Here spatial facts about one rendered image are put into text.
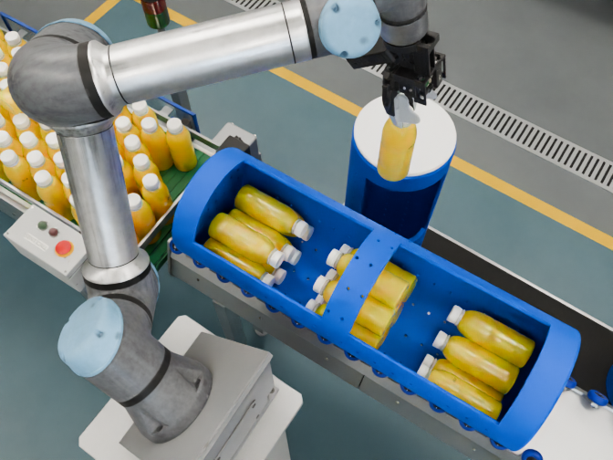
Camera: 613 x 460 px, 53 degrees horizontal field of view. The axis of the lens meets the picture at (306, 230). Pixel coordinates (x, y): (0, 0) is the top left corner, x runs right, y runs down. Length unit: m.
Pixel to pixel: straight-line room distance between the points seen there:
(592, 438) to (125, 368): 1.06
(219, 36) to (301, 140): 2.20
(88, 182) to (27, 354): 1.77
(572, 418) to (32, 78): 1.31
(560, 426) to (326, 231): 0.71
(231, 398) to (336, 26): 0.59
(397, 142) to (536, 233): 1.75
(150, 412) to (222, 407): 0.12
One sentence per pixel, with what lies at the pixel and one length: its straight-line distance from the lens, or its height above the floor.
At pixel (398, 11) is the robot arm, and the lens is 0.94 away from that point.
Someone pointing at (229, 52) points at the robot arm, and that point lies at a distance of 0.78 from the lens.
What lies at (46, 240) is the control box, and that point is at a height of 1.10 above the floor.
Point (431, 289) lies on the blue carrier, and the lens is 1.50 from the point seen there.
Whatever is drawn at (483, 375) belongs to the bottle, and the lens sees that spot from 1.39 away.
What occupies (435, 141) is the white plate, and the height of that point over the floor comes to 1.04.
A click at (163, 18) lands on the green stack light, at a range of 1.79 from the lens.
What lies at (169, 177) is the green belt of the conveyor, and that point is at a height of 0.90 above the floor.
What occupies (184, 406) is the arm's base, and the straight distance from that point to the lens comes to 1.06.
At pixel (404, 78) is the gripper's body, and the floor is 1.62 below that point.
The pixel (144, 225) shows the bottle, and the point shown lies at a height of 1.00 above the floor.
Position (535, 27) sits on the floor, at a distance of 3.66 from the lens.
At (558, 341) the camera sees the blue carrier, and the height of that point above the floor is 1.23.
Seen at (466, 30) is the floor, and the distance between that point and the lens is 3.54.
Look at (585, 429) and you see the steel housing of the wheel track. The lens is 1.60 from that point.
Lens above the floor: 2.37
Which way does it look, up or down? 62 degrees down
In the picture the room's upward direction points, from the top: straight up
